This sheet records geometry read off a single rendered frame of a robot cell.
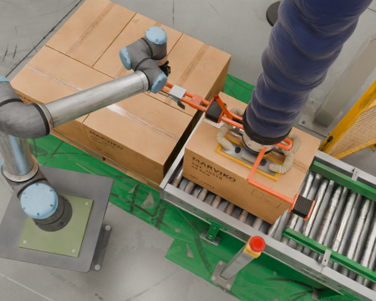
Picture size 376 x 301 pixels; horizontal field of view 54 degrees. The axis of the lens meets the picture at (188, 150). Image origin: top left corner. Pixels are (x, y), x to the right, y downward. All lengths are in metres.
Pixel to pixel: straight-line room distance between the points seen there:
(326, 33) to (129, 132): 1.54
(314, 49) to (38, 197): 1.27
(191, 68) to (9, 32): 1.87
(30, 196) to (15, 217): 0.35
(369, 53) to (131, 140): 1.57
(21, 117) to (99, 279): 1.64
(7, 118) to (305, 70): 0.95
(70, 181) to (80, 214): 0.20
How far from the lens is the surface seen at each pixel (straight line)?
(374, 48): 2.58
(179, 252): 2.69
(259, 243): 1.68
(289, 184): 1.90
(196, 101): 1.86
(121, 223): 2.75
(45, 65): 2.80
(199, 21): 3.74
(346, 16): 1.13
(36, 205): 1.77
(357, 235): 2.41
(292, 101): 1.44
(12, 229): 2.10
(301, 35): 1.17
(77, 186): 2.07
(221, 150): 1.87
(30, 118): 1.29
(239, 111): 1.94
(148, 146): 2.35
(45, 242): 2.01
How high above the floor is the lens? 2.64
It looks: 64 degrees down
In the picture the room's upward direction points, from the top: 7 degrees clockwise
